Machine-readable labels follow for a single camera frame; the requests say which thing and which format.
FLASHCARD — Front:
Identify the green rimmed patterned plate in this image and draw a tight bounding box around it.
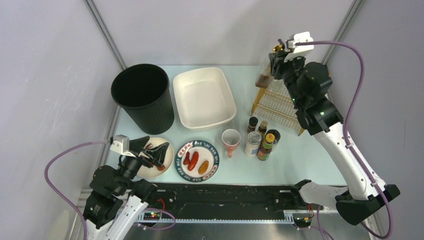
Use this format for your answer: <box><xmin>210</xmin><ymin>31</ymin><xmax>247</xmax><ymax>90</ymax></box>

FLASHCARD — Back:
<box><xmin>174</xmin><ymin>140</ymin><xmax>220</xmax><ymax>183</ymax></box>

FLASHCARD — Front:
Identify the small bottle tan cap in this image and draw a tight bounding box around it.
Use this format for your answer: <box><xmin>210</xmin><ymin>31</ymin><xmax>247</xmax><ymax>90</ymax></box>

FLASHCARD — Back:
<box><xmin>257</xmin><ymin>120</ymin><xmax>268</xmax><ymax>140</ymax></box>

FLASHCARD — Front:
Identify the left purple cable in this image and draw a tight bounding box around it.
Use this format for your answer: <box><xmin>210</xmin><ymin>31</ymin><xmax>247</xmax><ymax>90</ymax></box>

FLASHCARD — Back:
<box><xmin>44</xmin><ymin>140</ymin><xmax>112</xmax><ymax>240</ymax></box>

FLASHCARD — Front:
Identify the right electronics board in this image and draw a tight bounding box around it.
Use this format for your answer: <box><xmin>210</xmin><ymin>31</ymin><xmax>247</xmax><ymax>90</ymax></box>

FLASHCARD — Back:
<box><xmin>293</xmin><ymin>217</ymin><xmax>313</xmax><ymax>228</ymax></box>

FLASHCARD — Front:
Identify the electronics board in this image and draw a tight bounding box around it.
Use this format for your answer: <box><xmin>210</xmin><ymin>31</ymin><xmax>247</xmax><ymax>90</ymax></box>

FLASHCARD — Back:
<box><xmin>142</xmin><ymin>211</ymin><xmax>162</xmax><ymax>221</ymax></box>
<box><xmin>293</xmin><ymin>217</ymin><xmax>313</xmax><ymax>228</ymax></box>

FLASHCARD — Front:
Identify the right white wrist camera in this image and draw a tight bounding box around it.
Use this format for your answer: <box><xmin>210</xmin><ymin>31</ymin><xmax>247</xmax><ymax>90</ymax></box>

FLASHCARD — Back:
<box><xmin>283</xmin><ymin>31</ymin><xmax>314</xmax><ymax>62</ymax></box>

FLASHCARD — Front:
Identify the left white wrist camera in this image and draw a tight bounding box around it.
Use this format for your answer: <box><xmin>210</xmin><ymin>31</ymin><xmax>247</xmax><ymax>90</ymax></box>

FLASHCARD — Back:
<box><xmin>109</xmin><ymin>134</ymin><xmax>132</xmax><ymax>156</ymax></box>

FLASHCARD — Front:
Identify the jar with black lid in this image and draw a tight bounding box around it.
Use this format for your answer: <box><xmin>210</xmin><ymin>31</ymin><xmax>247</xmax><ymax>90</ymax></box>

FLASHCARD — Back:
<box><xmin>266</xmin><ymin>129</ymin><xmax>281</xmax><ymax>152</ymax></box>

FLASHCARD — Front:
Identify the orange ceramic mug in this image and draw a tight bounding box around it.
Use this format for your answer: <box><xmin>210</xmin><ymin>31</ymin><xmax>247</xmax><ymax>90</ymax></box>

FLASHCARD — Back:
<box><xmin>221</xmin><ymin>129</ymin><xmax>241</xmax><ymax>158</ymax></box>

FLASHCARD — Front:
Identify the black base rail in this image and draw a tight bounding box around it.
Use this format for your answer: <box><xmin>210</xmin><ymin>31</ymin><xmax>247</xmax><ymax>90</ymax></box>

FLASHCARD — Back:
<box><xmin>150</xmin><ymin>182</ymin><xmax>326</xmax><ymax>222</ymax></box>

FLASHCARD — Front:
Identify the cream plate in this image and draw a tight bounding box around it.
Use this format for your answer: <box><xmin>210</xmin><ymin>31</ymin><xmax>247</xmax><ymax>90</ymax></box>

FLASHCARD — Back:
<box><xmin>137</xmin><ymin>137</ymin><xmax>175</xmax><ymax>179</ymax></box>

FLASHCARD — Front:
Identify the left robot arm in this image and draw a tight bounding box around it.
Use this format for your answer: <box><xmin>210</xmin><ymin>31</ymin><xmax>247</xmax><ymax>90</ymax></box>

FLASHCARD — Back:
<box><xmin>83</xmin><ymin>135</ymin><xmax>170</xmax><ymax>240</ymax></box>

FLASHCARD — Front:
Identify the black ribbed trash bin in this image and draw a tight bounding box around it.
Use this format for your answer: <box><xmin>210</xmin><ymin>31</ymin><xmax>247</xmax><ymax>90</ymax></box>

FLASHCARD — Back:
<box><xmin>110</xmin><ymin>63</ymin><xmax>175</xmax><ymax>135</ymax></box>

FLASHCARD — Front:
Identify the orange sausage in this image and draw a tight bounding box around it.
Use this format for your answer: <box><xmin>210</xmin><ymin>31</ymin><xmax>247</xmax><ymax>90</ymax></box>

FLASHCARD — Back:
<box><xmin>198</xmin><ymin>160</ymin><xmax>209</xmax><ymax>175</ymax></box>

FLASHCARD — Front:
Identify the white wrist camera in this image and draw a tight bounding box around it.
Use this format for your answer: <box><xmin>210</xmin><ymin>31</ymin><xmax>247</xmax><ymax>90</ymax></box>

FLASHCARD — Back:
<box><xmin>109</xmin><ymin>134</ymin><xmax>132</xmax><ymax>156</ymax></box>
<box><xmin>283</xmin><ymin>31</ymin><xmax>314</xmax><ymax>62</ymax></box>

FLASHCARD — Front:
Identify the left electronics board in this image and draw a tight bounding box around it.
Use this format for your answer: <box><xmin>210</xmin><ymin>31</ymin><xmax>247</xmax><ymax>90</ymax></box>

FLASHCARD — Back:
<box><xmin>142</xmin><ymin>211</ymin><xmax>162</xmax><ymax>221</ymax></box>

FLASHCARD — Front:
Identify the white rectangular tub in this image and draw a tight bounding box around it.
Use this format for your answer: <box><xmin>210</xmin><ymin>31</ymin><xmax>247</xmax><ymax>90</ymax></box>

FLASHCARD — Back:
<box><xmin>172</xmin><ymin>67</ymin><xmax>237</xmax><ymax>131</ymax></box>

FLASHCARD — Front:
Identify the yellow wire basket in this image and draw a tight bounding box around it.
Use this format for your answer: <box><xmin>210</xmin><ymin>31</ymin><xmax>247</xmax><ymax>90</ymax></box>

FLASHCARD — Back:
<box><xmin>250</xmin><ymin>79</ymin><xmax>305</xmax><ymax>136</ymax></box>

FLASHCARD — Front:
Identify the red label sauce bottle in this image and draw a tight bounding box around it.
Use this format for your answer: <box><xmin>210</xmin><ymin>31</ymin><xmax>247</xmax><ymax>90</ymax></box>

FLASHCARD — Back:
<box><xmin>256</xmin><ymin>133</ymin><xmax>275</xmax><ymax>161</ymax></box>

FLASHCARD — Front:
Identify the large red sausage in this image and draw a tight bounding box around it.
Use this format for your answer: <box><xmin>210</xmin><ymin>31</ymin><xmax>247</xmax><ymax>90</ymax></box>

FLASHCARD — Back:
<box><xmin>187</xmin><ymin>151</ymin><xmax>199</xmax><ymax>171</ymax></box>

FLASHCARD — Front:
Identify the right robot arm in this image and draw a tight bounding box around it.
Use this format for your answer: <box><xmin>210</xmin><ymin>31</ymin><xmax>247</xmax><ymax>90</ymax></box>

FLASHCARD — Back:
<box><xmin>268</xmin><ymin>51</ymin><xmax>400</xmax><ymax>226</ymax></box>

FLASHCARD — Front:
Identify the glass oil bottle gold spout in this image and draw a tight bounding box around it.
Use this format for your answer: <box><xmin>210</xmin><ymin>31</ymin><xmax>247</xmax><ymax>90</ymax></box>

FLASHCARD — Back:
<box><xmin>255</xmin><ymin>43</ymin><xmax>285</xmax><ymax>89</ymax></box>

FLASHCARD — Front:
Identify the dark brown small bottle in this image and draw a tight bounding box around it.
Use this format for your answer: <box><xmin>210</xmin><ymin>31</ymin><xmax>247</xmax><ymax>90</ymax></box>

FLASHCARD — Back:
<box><xmin>246</xmin><ymin>116</ymin><xmax>259</xmax><ymax>133</ymax></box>

